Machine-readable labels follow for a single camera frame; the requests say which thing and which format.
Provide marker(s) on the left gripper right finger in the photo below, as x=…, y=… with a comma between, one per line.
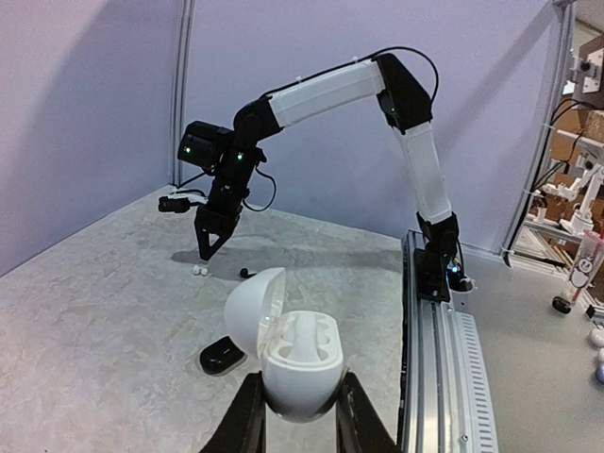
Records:
x=358, y=426

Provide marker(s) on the cardboard boxes pile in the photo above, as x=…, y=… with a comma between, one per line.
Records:
x=576, y=174

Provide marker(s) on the aluminium front rail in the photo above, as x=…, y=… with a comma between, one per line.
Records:
x=445, y=399

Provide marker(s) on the white earbud front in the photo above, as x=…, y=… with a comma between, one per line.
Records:
x=305, y=344

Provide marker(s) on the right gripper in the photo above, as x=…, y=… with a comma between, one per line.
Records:
x=215, y=222

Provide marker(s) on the white earbud charging case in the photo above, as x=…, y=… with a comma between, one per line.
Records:
x=256, y=322

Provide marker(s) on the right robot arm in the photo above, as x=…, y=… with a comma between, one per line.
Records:
x=352, y=145

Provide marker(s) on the black earbud charging case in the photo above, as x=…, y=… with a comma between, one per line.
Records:
x=221, y=356

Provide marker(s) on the bubble tea cup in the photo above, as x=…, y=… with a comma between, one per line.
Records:
x=586, y=264

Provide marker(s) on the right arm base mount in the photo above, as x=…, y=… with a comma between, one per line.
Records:
x=437, y=276

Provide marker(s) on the left frame post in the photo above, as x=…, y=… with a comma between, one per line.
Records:
x=184, y=33

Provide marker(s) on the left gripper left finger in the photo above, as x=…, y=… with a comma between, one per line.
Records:
x=243, y=427

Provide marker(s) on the black stem earbud right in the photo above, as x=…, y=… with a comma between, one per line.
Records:
x=245, y=273

